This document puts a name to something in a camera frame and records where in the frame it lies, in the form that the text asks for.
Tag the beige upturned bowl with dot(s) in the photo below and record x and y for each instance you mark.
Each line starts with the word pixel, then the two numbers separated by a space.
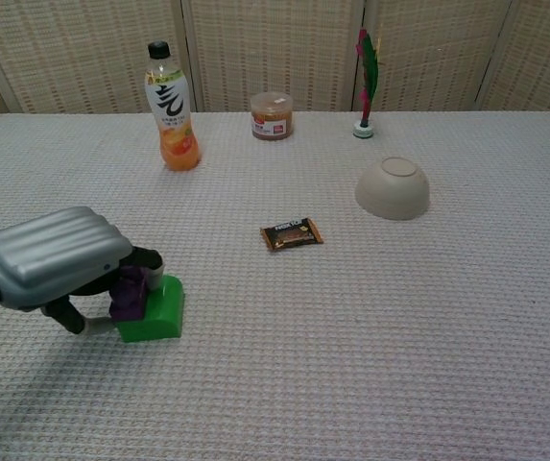
pixel 392 189

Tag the orange drink plastic bottle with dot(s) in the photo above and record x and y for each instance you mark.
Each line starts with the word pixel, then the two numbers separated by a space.
pixel 173 115

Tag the green toy block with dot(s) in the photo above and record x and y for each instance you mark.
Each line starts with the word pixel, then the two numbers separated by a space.
pixel 164 312

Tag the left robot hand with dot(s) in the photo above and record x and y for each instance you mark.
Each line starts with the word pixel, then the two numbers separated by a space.
pixel 54 254

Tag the purple toy block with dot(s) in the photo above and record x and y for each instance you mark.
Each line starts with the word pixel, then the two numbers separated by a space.
pixel 130 298

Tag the round plastic sauce tub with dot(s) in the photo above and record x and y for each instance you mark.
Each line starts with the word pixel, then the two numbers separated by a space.
pixel 271 117

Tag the brown snack bar wrapper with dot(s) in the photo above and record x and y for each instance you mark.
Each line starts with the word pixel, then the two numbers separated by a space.
pixel 292 233

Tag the woven folding screen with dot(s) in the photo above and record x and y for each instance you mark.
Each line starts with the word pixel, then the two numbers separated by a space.
pixel 274 53

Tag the feather shuttlecock toy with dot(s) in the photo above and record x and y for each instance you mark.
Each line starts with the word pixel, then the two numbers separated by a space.
pixel 367 81

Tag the white waffle tablecloth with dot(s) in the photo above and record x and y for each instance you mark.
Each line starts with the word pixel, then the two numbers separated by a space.
pixel 303 360

